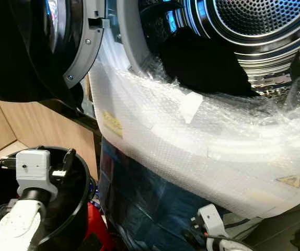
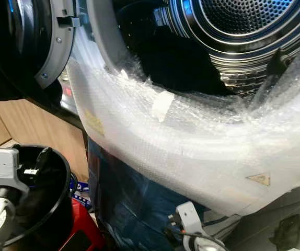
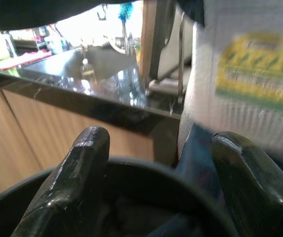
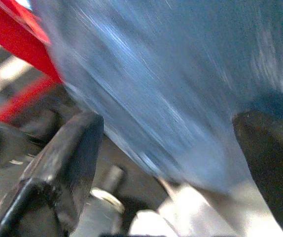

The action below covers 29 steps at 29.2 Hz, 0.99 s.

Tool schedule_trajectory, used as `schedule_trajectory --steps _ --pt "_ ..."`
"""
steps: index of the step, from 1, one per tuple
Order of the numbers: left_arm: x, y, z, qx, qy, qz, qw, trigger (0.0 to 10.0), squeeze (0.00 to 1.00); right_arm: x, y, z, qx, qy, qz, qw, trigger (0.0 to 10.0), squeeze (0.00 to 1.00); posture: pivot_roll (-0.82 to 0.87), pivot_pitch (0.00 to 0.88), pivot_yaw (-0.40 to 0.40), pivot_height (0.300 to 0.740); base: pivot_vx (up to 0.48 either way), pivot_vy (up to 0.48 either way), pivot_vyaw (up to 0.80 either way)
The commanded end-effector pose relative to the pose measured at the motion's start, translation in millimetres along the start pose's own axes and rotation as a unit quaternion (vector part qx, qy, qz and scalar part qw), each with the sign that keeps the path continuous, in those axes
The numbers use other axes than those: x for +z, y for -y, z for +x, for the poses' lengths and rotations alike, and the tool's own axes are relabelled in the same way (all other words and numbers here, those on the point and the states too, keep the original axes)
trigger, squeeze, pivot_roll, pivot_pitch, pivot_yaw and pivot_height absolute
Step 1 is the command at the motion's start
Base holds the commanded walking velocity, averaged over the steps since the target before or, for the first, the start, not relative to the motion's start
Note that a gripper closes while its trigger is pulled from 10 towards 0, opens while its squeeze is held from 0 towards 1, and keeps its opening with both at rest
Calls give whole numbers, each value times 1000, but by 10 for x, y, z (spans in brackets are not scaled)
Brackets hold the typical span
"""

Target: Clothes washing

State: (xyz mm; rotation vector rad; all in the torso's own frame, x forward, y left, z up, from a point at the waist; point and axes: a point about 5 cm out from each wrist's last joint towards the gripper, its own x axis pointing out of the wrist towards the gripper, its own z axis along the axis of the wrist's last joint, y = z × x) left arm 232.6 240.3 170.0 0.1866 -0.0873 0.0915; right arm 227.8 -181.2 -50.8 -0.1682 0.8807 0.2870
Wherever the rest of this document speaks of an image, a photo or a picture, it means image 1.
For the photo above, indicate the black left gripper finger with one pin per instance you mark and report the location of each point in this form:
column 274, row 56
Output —
column 68, row 158

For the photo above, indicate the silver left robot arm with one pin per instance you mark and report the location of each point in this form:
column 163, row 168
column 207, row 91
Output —
column 19, row 225

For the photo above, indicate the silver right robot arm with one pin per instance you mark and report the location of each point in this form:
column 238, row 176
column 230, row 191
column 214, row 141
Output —
column 228, row 244

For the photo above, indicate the front-load washing machine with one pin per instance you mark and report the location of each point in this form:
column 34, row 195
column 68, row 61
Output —
column 150, row 204

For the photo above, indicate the blue white patterned item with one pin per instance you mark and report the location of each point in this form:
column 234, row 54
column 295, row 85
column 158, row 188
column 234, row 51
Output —
column 91, row 188

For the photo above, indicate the round black laundry bucket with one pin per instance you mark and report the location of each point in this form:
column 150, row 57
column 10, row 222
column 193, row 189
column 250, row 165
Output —
column 79, row 209

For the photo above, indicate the wooden cabinet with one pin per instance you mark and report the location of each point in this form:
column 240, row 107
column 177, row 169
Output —
column 40, row 125

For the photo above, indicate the yellow rectangular sticker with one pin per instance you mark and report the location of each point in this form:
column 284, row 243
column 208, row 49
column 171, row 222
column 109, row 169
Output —
column 112, row 124

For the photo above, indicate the red plastic object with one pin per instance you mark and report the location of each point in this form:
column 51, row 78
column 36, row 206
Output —
column 96, row 230

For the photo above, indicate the yellow triangle warning sticker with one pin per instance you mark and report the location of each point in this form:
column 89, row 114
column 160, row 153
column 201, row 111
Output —
column 290, row 181

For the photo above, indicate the clear bubble wrap sheet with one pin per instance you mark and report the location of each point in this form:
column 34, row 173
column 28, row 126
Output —
column 207, row 151

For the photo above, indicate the black washer door grey rim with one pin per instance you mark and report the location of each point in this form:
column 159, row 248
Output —
column 30, row 47

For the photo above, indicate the white tape piece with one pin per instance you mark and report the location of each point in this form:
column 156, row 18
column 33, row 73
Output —
column 191, row 107

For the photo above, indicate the black garment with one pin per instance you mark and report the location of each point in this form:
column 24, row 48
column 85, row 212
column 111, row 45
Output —
column 202, row 63

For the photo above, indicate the perforated steel washer drum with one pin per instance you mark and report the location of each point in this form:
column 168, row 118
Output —
column 265, row 36

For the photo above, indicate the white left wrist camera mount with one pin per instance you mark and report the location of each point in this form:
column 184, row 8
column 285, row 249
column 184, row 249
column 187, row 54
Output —
column 33, row 167

